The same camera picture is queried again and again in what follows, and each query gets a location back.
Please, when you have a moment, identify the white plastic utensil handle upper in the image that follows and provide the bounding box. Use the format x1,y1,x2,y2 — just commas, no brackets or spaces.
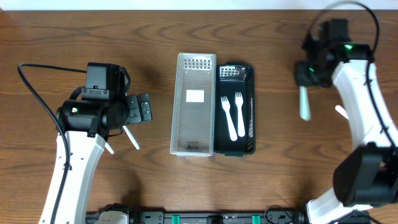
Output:
122,126,140,150

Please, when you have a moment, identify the black perforated plastic basket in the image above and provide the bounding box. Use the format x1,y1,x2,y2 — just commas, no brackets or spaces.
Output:
214,62,256,157

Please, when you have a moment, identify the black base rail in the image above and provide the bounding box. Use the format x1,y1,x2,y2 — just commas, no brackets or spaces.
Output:
83,203,309,224

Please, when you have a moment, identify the pale green plastic fork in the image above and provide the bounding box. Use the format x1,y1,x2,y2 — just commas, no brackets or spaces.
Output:
299,86,311,121

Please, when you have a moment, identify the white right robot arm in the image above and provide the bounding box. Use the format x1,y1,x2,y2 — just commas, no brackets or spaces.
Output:
295,41,397,223

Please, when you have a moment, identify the white plastic utensil handle lower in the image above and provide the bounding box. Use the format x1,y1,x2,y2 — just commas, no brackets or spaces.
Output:
105,142,114,154

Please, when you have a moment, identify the white plastic utensil handle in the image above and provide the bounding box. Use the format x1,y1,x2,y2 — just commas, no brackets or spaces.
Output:
105,142,114,154
122,126,140,150

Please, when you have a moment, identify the clear perforated plastic basket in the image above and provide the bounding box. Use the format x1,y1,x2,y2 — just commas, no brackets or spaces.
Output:
170,53,216,157

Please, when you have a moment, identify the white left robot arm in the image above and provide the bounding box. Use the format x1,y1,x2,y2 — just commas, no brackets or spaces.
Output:
40,87,152,223

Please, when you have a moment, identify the white plastic fork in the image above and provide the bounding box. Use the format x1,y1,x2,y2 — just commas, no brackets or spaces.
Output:
221,96,238,141
235,92,246,137

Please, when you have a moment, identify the white plastic spoon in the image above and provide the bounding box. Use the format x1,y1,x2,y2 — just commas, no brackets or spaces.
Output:
335,105,349,120

